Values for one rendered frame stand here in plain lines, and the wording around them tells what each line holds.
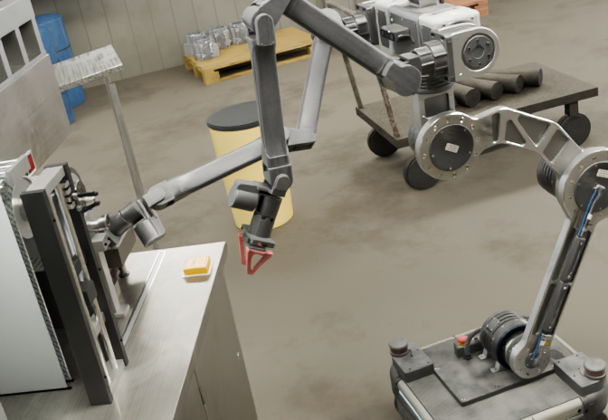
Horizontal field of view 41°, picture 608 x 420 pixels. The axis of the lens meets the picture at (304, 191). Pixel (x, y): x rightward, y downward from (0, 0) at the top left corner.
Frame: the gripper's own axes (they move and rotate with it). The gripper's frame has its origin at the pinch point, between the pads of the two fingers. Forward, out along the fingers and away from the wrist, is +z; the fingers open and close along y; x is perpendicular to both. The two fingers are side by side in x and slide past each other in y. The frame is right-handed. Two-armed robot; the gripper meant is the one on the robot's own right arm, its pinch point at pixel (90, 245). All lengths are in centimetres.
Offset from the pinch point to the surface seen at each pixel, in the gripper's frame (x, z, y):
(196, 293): -28.2, -15.3, -4.0
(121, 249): -7.6, -2.2, 6.5
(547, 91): -151, -123, 277
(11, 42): 57, 6, 64
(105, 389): -18, -6, -49
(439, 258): -143, -35, 157
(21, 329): 2.6, 3.2, -41.4
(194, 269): -25.4, -14.7, 6.5
